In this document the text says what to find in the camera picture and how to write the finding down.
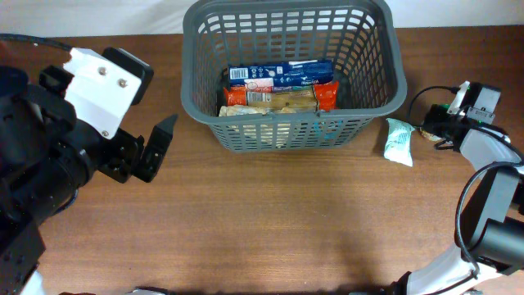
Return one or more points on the grey plastic basket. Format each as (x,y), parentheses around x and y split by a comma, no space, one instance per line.
(357,36)

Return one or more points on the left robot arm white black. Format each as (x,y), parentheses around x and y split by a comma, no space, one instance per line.
(47,155)

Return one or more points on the green lid jar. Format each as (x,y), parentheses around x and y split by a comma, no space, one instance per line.
(429,136)

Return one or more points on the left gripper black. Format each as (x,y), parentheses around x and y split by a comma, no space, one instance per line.
(124,146)

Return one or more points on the tissue multipack blue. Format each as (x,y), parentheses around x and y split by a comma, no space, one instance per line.
(283,74)

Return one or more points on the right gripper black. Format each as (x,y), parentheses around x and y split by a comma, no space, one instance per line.
(434,117)

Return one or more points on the white teal packet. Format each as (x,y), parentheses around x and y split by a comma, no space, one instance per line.
(397,146)

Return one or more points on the small round blue tin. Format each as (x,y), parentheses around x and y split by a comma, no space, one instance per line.
(326,130)

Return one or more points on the rice bag beige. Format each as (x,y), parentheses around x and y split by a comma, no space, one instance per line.
(247,129)

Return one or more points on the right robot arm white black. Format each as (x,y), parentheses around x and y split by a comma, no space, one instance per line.
(487,243)

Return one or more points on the spaghetti pack red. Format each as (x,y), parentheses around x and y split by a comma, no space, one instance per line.
(317,97)

